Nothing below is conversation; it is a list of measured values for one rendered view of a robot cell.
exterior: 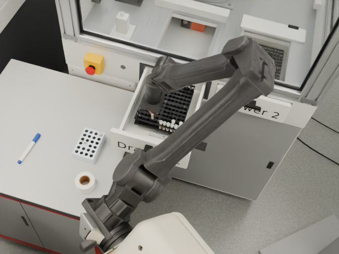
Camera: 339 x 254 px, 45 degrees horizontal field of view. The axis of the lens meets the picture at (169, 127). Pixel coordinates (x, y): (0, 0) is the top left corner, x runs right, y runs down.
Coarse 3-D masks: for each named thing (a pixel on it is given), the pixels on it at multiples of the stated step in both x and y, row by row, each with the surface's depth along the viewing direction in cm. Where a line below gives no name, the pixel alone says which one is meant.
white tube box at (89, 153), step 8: (88, 128) 157; (80, 136) 155; (88, 136) 156; (96, 136) 155; (104, 136) 157; (80, 144) 155; (88, 144) 153; (96, 144) 155; (72, 152) 151; (80, 152) 151; (88, 152) 151; (96, 152) 152; (80, 160) 153; (88, 160) 151
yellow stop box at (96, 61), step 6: (90, 54) 163; (96, 54) 163; (84, 60) 162; (90, 60) 161; (96, 60) 161; (102, 60) 163; (84, 66) 165; (90, 66) 162; (96, 66) 162; (102, 66) 165; (96, 72) 166
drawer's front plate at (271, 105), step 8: (216, 88) 158; (264, 96) 156; (256, 104) 159; (264, 104) 157; (272, 104) 156; (280, 104) 155; (288, 104) 155; (248, 112) 164; (264, 112) 161; (272, 112) 160; (280, 112) 159; (288, 112) 157; (280, 120) 162
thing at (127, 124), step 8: (144, 72) 162; (144, 80) 163; (136, 88) 158; (144, 88) 165; (192, 88) 167; (200, 88) 165; (136, 96) 156; (200, 96) 158; (136, 104) 160; (192, 104) 163; (200, 104) 158; (128, 112) 151; (192, 112) 161; (128, 120) 154; (120, 128) 147; (128, 128) 154; (136, 128) 154; (144, 128) 155; (144, 136) 153
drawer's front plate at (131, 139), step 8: (112, 128) 143; (112, 136) 144; (120, 136) 143; (128, 136) 141; (136, 136) 141; (112, 144) 149; (120, 144) 147; (128, 144) 146; (136, 144) 144; (144, 144) 143; (152, 144) 141; (184, 160) 144
